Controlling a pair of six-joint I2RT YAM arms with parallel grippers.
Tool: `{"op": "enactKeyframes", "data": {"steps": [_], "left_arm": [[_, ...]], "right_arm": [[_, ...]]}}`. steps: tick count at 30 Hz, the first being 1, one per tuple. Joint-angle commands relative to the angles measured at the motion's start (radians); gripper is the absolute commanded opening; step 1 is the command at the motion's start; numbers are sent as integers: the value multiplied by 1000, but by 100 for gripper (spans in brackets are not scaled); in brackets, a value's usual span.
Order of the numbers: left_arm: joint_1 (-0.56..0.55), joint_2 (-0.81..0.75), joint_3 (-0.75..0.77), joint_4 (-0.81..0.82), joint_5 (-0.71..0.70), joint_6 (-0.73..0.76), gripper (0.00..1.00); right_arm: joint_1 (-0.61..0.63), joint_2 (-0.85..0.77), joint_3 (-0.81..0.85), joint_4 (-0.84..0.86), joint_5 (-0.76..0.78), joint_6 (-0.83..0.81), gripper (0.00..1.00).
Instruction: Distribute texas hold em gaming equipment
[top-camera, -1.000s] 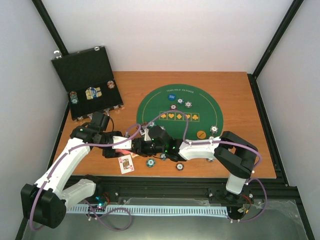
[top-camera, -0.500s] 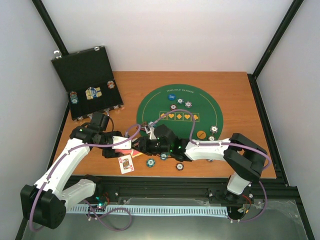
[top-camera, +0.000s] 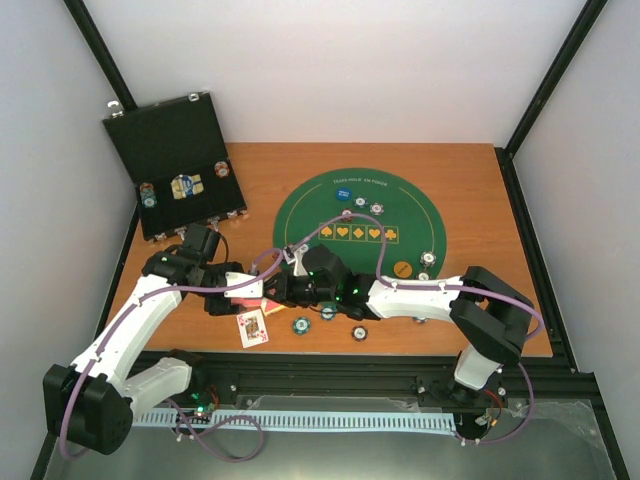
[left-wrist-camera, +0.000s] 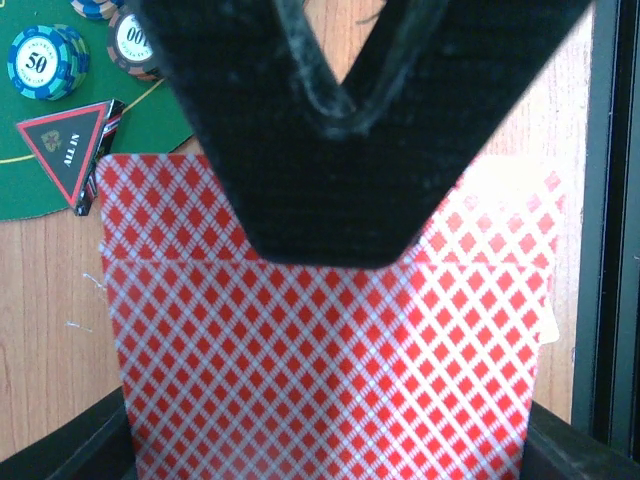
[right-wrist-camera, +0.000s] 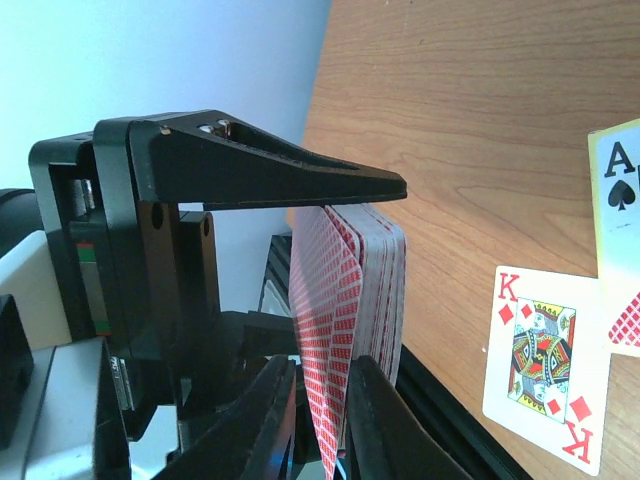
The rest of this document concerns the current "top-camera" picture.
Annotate black aluminium frame rail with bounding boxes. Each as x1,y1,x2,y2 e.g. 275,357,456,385
31,353,633,479

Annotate red playing card deck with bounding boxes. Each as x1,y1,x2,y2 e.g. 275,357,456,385
231,298,263,311

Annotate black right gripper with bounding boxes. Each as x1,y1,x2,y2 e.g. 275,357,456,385
265,270,338,310

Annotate teal poker chip stack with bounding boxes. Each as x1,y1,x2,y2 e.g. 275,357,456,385
292,317,311,335

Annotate black poker case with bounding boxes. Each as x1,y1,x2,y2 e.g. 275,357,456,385
103,91,248,241

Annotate round green poker mat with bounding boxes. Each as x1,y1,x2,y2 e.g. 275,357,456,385
273,168,447,280

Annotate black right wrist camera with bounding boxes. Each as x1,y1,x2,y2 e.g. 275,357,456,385
284,244,350,283

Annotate mixed chip stack in case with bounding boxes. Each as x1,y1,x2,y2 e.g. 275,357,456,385
139,182,157,209

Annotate light blue cable duct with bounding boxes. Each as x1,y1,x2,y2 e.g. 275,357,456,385
133,407,455,435

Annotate blue chips in case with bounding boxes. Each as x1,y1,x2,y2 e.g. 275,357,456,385
171,174,204,200

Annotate gold playing card box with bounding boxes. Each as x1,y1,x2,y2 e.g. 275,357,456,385
261,298,286,316

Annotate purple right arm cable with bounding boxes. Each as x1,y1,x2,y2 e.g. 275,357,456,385
292,213,546,448

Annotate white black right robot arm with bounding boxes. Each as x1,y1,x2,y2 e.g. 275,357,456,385
263,267,543,391

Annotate brown poker chip stack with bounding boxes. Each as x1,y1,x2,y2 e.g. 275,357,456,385
351,326,368,342

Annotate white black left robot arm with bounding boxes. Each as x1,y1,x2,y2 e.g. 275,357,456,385
43,225,241,460

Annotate orange big blind button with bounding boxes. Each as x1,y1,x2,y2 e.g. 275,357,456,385
393,261,413,278

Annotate blue small blind button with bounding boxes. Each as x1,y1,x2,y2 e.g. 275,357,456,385
335,187,353,202

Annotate orange chip in case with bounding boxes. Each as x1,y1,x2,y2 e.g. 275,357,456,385
214,161,230,178

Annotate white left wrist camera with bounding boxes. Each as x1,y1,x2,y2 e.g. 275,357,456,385
223,272,264,299

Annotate king of hearts card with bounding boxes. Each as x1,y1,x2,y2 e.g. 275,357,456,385
236,310,269,348

